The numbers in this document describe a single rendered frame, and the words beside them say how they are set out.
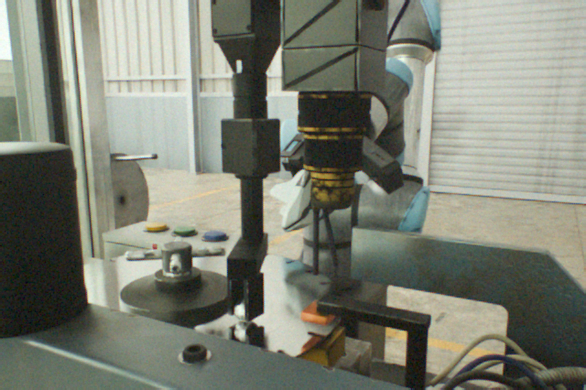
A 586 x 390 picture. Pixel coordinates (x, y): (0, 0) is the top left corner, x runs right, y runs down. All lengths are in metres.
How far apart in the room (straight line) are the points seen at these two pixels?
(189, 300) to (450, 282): 0.28
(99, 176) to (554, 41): 5.68
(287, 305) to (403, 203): 0.57
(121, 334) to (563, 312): 0.44
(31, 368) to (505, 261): 0.44
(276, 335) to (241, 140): 0.17
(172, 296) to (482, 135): 5.92
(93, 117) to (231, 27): 0.59
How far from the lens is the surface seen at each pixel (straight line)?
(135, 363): 0.21
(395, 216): 1.01
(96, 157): 1.01
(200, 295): 0.49
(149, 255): 0.50
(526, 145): 6.27
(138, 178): 1.88
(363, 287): 1.09
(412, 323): 0.40
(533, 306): 0.57
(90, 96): 1.00
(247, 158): 0.44
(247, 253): 0.43
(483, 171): 6.33
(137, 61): 8.90
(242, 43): 0.44
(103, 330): 0.24
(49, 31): 0.93
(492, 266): 0.56
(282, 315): 0.46
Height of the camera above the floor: 1.14
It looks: 12 degrees down
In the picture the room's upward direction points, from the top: straight up
